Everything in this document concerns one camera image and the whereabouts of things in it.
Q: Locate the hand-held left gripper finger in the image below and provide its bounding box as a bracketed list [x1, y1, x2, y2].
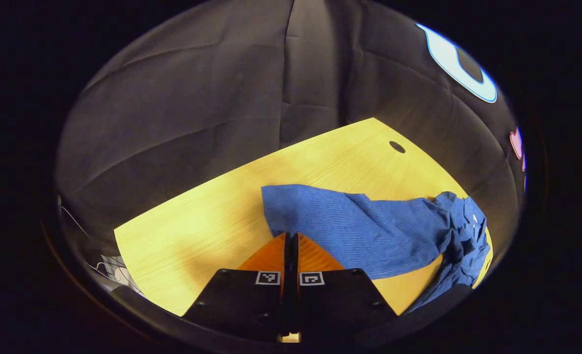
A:
[183, 232, 291, 342]
[291, 232, 398, 342]

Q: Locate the blue shirt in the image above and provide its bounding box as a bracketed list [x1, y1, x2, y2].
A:
[261, 184, 491, 315]

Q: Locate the black backdrop cloth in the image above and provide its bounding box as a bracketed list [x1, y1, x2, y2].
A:
[55, 0, 527, 295]

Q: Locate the white cable bundle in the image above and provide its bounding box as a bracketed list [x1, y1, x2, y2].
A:
[57, 196, 144, 295]

